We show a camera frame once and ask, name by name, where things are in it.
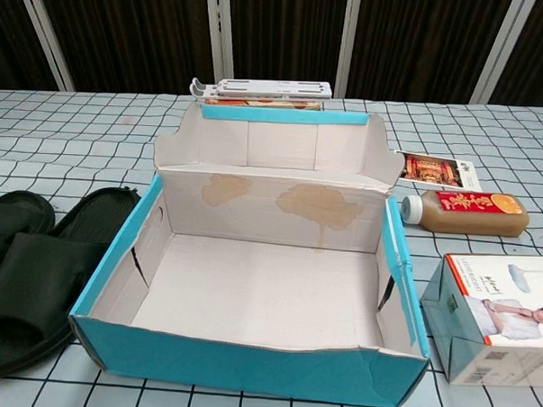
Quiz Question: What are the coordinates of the black rubber slipper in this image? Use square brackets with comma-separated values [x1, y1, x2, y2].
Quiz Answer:
[0, 180, 143, 386]
[0, 189, 58, 303]

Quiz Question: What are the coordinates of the orange box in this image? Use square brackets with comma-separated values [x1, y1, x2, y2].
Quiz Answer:
[203, 95, 323, 113]

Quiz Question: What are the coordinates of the light blue cardboard shoe box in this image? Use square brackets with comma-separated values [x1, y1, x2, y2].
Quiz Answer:
[64, 98, 441, 407]

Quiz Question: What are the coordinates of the white desk lamp product box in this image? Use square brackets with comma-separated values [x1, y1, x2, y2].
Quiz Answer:
[415, 249, 543, 390]

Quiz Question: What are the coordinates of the white folding laptop stand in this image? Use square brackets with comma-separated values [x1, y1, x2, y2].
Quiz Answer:
[189, 75, 334, 104]

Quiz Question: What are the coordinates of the temple photo postcard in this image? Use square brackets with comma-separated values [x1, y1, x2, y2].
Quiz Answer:
[394, 149, 485, 194]

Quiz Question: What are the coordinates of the brown juice bottle red label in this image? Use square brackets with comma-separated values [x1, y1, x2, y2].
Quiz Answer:
[400, 186, 531, 238]

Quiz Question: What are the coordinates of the blue checkered tablecloth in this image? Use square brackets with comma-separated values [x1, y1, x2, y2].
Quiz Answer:
[0, 82, 543, 407]

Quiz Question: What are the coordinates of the white metal frame post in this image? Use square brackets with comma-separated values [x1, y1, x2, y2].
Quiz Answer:
[8, 0, 79, 92]
[468, 0, 539, 108]
[333, 0, 376, 101]
[199, 0, 239, 94]

